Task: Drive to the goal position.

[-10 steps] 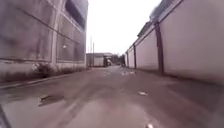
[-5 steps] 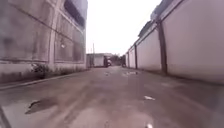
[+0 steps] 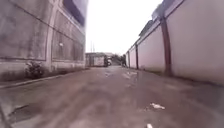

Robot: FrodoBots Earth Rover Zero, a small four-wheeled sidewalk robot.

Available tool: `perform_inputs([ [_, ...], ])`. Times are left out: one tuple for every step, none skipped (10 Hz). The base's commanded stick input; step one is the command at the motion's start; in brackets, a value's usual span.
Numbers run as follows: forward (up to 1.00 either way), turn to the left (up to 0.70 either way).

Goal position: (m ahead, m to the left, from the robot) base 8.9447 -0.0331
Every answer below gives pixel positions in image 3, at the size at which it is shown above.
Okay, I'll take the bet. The vehicle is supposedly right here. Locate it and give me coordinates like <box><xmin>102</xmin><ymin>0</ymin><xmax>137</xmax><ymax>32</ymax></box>
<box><xmin>106</xmin><ymin>57</ymin><xmax>113</xmax><ymax>67</ymax></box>

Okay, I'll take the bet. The low grey building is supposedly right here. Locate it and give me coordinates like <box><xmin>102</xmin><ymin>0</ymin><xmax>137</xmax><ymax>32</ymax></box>
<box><xmin>85</xmin><ymin>52</ymin><xmax>109</xmax><ymax>68</ymax></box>

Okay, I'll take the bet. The brown-grey worn asphalt road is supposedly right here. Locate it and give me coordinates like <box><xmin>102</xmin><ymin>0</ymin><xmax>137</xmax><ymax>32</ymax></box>
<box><xmin>0</xmin><ymin>65</ymin><xmax>224</xmax><ymax>128</ymax></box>

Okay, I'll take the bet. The white litter scrap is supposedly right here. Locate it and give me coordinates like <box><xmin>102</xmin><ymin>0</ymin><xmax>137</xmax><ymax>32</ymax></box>
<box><xmin>149</xmin><ymin>102</ymin><xmax>166</xmax><ymax>111</ymax></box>

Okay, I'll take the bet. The concrete kerb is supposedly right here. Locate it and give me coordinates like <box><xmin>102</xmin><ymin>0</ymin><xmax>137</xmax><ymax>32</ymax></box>
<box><xmin>0</xmin><ymin>67</ymin><xmax>91</xmax><ymax>90</ymax></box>

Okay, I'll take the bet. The grey concrete building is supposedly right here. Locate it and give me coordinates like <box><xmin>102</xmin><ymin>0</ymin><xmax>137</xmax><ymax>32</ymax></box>
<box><xmin>0</xmin><ymin>0</ymin><xmax>90</xmax><ymax>83</ymax></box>

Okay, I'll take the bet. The pink wall with dark pillars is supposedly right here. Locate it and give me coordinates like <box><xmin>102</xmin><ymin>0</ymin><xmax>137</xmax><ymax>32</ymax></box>
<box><xmin>125</xmin><ymin>0</ymin><xmax>224</xmax><ymax>86</ymax></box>

